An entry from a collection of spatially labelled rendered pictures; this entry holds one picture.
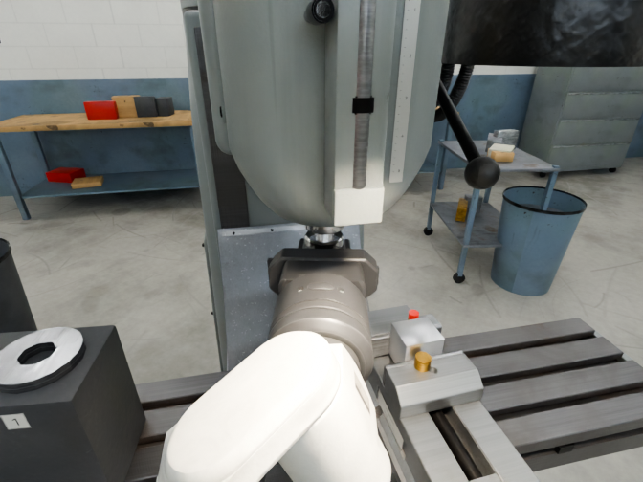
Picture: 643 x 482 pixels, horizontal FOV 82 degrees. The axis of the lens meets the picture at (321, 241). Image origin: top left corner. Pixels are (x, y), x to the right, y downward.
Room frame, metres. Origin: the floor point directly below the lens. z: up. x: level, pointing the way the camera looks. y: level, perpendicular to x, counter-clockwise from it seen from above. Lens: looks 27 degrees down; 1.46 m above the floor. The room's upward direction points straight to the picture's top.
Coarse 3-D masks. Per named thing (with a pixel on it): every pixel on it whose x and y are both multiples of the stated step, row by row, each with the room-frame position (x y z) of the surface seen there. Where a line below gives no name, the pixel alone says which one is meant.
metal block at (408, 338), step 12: (396, 324) 0.44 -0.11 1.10; (408, 324) 0.44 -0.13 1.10; (420, 324) 0.44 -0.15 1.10; (432, 324) 0.44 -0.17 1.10; (396, 336) 0.42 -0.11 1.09; (408, 336) 0.41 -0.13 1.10; (420, 336) 0.41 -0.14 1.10; (432, 336) 0.41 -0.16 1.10; (396, 348) 0.42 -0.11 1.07; (408, 348) 0.39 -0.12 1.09; (420, 348) 0.39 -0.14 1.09; (432, 348) 0.40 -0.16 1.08; (396, 360) 0.41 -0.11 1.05; (408, 360) 0.39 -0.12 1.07
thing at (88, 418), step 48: (0, 336) 0.35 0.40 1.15; (48, 336) 0.34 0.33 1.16; (96, 336) 0.35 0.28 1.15; (0, 384) 0.27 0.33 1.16; (48, 384) 0.28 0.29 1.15; (96, 384) 0.30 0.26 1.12; (0, 432) 0.25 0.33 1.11; (48, 432) 0.25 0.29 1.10; (96, 432) 0.27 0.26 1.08; (0, 480) 0.25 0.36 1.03; (48, 480) 0.25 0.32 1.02; (96, 480) 0.26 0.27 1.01
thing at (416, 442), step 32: (384, 320) 0.53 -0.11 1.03; (384, 352) 0.44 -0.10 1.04; (384, 416) 0.37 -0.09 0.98; (416, 416) 0.33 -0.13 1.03; (448, 416) 0.35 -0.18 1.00; (480, 416) 0.33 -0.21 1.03; (416, 448) 0.28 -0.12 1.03; (448, 448) 0.28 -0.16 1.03; (480, 448) 0.29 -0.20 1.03; (512, 448) 0.28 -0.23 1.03; (416, 480) 0.27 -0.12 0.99; (448, 480) 0.25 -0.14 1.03; (480, 480) 0.25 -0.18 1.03; (512, 480) 0.25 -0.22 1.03
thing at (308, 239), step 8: (312, 232) 0.40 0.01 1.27; (336, 232) 0.40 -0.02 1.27; (304, 240) 0.39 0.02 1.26; (312, 240) 0.38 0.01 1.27; (320, 240) 0.38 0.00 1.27; (328, 240) 0.38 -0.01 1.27; (336, 240) 0.38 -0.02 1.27; (312, 248) 0.37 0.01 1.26; (320, 248) 0.37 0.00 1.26; (328, 248) 0.37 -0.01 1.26; (336, 248) 0.37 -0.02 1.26
